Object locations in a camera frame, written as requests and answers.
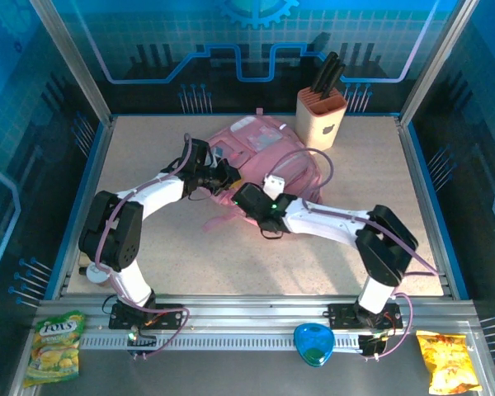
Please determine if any pink student backpack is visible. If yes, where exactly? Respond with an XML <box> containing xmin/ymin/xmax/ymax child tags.
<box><xmin>201</xmin><ymin>107</ymin><xmax>325</xmax><ymax>232</ymax></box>

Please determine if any green candy bag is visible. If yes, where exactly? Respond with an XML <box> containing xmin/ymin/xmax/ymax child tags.
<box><xmin>22</xmin><ymin>309</ymin><xmax>87</xmax><ymax>388</ymax></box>

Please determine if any yellow chips bag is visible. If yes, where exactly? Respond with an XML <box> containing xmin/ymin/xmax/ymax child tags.
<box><xmin>415</xmin><ymin>329</ymin><xmax>482</xmax><ymax>395</ymax></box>

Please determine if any beige knife block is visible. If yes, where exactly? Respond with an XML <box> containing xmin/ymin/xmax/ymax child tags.
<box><xmin>295</xmin><ymin>88</ymin><xmax>348</xmax><ymax>156</ymax></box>

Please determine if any blue teardrop-shaped device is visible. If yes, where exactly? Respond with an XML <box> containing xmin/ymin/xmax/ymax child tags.
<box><xmin>293</xmin><ymin>323</ymin><xmax>336</xmax><ymax>368</ymax></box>

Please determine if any black controller board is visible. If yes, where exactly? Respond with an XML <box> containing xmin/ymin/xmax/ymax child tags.
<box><xmin>359</xmin><ymin>333</ymin><xmax>389</xmax><ymax>356</ymax></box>
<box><xmin>126</xmin><ymin>328</ymin><xmax>158</xmax><ymax>348</ymax></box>

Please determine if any aluminium frame beam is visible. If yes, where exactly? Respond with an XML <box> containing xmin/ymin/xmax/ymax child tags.
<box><xmin>36</xmin><ymin>295</ymin><xmax>478</xmax><ymax>331</ymax></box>

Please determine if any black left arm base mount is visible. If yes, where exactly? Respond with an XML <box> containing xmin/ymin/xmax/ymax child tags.
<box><xmin>109</xmin><ymin>302</ymin><xmax>185</xmax><ymax>331</ymax></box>

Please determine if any slotted grey cable duct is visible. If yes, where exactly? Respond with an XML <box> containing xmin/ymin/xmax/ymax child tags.
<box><xmin>80</xmin><ymin>332</ymin><xmax>364</xmax><ymax>351</ymax></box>

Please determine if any black knife handle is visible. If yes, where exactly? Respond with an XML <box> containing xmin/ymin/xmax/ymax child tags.
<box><xmin>321</xmin><ymin>61</ymin><xmax>347</xmax><ymax>101</ymax></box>
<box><xmin>318</xmin><ymin>57</ymin><xmax>343</xmax><ymax>98</ymax></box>
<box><xmin>312</xmin><ymin>51</ymin><xmax>339</xmax><ymax>92</ymax></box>

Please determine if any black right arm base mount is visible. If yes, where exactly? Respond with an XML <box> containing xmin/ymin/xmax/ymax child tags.
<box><xmin>328</xmin><ymin>303</ymin><xmax>403</xmax><ymax>331</ymax></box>

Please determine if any aluminium frame post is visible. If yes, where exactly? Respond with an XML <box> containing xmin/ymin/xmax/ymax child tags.
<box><xmin>398</xmin><ymin>0</ymin><xmax>478</xmax><ymax>127</ymax></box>
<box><xmin>29</xmin><ymin>0</ymin><xmax>117</xmax><ymax>127</ymax></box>

